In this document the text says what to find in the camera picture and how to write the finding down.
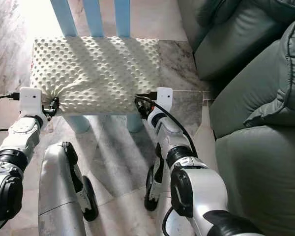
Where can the cream dimpled foam pillow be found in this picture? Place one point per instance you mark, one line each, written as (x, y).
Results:
(93, 73)

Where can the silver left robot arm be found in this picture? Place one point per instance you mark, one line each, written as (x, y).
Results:
(19, 132)

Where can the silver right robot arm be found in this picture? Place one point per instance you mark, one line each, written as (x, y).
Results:
(204, 189)

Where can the dark green leather sofa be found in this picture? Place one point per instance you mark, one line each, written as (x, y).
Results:
(255, 98)

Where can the silver left robot leg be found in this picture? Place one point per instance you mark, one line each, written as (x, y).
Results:
(56, 189)

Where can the light blue wooden chair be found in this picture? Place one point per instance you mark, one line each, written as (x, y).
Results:
(92, 17)

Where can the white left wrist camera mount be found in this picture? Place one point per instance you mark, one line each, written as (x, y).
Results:
(30, 101)

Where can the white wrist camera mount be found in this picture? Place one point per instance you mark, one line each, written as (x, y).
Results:
(30, 101)
(164, 98)

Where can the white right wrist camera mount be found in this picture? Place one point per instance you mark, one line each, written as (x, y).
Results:
(164, 98)

